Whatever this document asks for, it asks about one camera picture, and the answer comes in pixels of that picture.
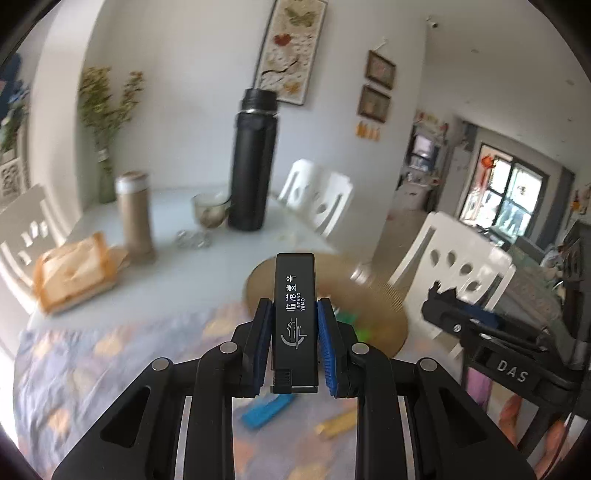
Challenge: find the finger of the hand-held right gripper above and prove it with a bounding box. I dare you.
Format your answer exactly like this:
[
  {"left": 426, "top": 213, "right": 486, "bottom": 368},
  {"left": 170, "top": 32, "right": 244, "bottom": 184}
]
[{"left": 421, "top": 281, "right": 506, "bottom": 344}]

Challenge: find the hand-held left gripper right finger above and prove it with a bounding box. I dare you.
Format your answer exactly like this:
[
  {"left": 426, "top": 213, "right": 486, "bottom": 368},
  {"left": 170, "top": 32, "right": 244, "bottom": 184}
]
[{"left": 317, "top": 298, "right": 539, "bottom": 480}]

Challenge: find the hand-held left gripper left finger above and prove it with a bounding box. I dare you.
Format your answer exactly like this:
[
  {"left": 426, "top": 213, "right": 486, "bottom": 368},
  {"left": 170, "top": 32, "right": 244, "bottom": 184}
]
[{"left": 51, "top": 298, "right": 274, "bottom": 480}]

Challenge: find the black lighter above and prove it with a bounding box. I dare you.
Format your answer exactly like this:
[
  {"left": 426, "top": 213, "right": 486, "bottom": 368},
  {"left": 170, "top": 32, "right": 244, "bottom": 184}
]
[{"left": 270, "top": 253, "right": 320, "bottom": 394}]

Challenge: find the golden woven tray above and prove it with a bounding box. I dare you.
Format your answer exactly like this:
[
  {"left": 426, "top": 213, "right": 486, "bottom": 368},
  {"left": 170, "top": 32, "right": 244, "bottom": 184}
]
[{"left": 243, "top": 253, "right": 407, "bottom": 358}]

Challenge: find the green plastic toy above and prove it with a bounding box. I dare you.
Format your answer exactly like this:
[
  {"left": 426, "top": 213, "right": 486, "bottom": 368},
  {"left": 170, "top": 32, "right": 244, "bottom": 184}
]
[{"left": 336, "top": 311, "right": 376, "bottom": 341}]

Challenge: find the grey patterned sofa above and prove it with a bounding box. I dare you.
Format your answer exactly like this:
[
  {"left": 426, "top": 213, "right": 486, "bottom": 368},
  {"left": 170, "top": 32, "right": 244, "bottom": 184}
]
[{"left": 510, "top": 235, "right": 568, "bottom": 324}]

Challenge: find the blue lighter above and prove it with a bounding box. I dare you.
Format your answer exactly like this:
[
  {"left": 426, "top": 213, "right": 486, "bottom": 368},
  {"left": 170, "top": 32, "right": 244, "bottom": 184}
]
[{"left": 242, "top": 394, "right": 293, "bottom": 430}]

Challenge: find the yellow block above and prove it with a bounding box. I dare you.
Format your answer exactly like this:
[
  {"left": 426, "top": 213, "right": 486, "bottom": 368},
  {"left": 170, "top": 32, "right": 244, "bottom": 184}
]
[{"left": 316, "top": 408, "right": 358, "bottom": 439}]

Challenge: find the white cutout chair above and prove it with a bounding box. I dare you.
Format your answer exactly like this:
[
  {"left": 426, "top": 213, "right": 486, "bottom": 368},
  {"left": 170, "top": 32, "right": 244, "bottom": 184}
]
[
  {"left": 387, "top": 211, "right": 517, "bottom": 361},
  {"left": 0, "top": 184, "right": 68, "bottom": 315},
  {"left": 277, "top": 159, "right": 354, "bottom": 238}
]

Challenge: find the dark framed window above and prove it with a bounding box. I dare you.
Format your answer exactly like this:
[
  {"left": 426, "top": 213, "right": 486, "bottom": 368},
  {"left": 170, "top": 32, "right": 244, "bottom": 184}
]
[{"left": 455, "top": 142, "right": 550, "bottom": 241}]

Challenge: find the small metal opener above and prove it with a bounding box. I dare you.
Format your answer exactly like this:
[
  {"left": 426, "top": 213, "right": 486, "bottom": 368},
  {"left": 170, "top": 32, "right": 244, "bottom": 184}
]
[{"left": 175, "top": 229, "right": 212, "bottom": 250}]

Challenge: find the steel cup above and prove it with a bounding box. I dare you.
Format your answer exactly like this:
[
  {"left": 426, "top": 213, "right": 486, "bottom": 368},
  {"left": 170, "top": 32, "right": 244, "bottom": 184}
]
[{"left": 191, "top": 191, "right": 232, "bottom": 230}]

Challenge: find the leaf printed tablecloth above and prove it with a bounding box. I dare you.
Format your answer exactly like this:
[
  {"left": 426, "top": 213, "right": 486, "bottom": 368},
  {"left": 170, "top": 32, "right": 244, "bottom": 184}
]
[{"left": 14, "top": 300, "right": 365, "bottom": 480}]

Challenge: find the black thermos bottle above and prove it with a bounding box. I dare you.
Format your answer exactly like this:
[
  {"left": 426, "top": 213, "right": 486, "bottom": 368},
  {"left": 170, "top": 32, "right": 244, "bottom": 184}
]
[{"left": 228, "top": 88, "right": 281, "bottom": 232}]

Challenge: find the cluttered cabinet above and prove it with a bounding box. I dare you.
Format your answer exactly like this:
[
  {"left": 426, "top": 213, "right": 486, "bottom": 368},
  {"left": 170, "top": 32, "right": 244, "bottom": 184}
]
[{"left": 392, "top": 111, "right": 451, "bottom": 213}]

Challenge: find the gold thermos bottle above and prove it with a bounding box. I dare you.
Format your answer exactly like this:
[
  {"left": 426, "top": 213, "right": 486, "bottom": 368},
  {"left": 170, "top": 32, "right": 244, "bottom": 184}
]
[{"left": 115, "top": 172, "right": 157, "bottom": 264}]

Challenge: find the orange tissue pack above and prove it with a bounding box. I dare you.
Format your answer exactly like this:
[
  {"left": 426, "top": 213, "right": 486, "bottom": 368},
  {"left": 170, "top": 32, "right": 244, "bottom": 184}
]
[{"left": 33, "top": 232, "right": 130, "bottom": 315}]

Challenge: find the glass vase with dried flowers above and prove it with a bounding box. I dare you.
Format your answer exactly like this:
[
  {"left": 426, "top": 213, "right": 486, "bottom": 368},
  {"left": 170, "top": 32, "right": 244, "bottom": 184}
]
[{"left": 78, "top": 67, "right": 145, "bottom": 204}]

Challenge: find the small framed picture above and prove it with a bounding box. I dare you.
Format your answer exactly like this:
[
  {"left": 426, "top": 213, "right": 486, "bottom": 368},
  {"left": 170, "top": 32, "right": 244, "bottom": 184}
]
[
  {"left": 366, "top": 50, "right": 397, "bottom": 90},
  {"left": 358, "top": 84, "right": 392, "bottom": 123}
]

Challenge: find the white lattice screen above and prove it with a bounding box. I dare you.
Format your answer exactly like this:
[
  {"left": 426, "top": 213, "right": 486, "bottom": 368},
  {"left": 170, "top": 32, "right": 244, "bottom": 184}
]
[{"left": 0, "top": 157, "right": 31, "bottom": 208}]

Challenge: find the butterfly wall poster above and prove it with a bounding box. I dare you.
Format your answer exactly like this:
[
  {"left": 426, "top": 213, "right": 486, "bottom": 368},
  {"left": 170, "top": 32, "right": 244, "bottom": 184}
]
[{"left": 253, "top": 0, "right": 328, "bottom": 107}]

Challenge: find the blue wall hanging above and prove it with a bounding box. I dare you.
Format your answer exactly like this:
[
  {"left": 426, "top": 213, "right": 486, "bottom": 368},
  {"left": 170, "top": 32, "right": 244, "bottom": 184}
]
[{"left": 0, "top": 53, "right": 28, "bottom": 153}]

